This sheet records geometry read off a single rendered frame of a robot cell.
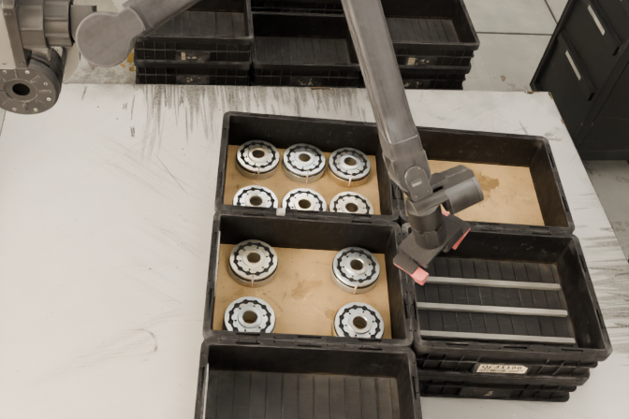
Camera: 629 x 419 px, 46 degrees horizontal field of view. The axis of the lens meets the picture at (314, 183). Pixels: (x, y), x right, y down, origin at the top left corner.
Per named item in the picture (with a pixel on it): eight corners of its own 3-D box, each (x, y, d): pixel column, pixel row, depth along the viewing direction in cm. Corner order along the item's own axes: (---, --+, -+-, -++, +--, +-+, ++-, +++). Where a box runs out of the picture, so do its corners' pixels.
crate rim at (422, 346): (412, 353, 141) (415, 346, 139) (398, 227, 161) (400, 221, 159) (609, 362, 145) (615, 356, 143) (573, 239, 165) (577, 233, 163)
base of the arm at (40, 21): (24, 35, 114) (10, -33, 105) (79, 36, 115) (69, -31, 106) (17, 71, 108) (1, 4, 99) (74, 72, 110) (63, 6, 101)
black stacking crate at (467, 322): (402, 374, 148) (415, 347, 140) (389, 253, 168) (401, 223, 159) (589, 382, 152) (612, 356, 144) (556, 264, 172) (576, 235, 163)
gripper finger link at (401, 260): (398, 281, 138) (389, 255, 131) (422, 255, 140) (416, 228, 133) (426, 301, 134) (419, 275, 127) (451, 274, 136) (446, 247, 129)
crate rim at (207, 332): (201, 342, 137) (201, 336, 135) (213, 215, 156) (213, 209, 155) (411, 353, 141) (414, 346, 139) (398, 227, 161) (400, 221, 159)
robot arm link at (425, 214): (398, 194, 124) (413, 217, 120) (435, 176, 124) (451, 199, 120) (404, 217, 129) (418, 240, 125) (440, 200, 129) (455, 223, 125)
